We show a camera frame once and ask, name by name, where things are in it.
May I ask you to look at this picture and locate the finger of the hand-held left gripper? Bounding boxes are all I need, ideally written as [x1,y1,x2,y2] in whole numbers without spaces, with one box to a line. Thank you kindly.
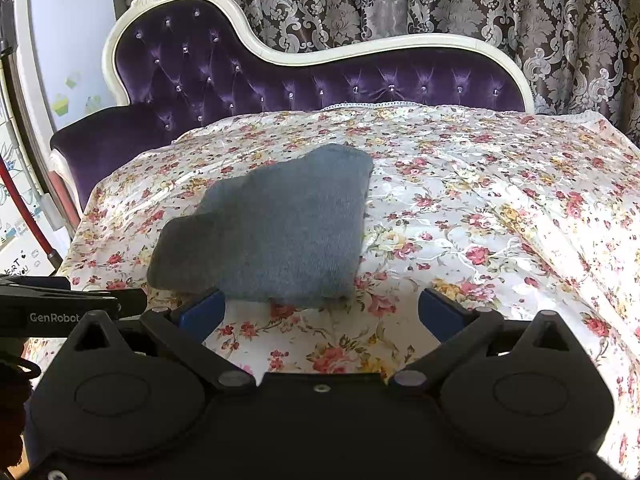
[0,276,149,337]

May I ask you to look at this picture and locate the white drawn poster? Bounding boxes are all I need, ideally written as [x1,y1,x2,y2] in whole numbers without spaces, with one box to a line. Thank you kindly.
[0,107,53,281]

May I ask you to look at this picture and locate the purple tufted sofa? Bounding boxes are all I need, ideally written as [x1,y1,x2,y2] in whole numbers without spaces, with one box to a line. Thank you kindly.
[49,0,536,226]

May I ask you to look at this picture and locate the red pole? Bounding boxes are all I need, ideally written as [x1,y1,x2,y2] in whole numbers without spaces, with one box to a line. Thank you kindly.
[0,154,64,273]

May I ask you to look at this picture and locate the grey patterned curtain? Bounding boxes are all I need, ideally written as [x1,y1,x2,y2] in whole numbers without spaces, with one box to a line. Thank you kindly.
[120,0,640,147]

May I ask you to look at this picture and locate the black cable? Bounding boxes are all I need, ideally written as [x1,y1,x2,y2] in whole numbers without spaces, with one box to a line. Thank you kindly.
[0,356,42,379]

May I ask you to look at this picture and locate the floral bed cover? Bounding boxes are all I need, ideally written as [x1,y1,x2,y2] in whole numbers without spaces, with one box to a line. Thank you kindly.
[20,101,640,479]

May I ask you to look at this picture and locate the white frame post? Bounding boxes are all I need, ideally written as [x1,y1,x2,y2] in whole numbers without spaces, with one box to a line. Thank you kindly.
[9,0,82,228]

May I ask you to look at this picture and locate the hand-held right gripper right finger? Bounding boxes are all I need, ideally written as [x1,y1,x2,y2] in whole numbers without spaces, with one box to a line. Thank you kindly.
[389,287,577,392]

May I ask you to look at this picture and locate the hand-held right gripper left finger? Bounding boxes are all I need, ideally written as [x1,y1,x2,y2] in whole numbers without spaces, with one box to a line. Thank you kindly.
[74,287,257,394]

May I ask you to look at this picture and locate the grey argyle sweater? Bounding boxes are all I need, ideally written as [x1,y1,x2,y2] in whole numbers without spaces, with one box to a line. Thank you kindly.
[146,143,376,309]

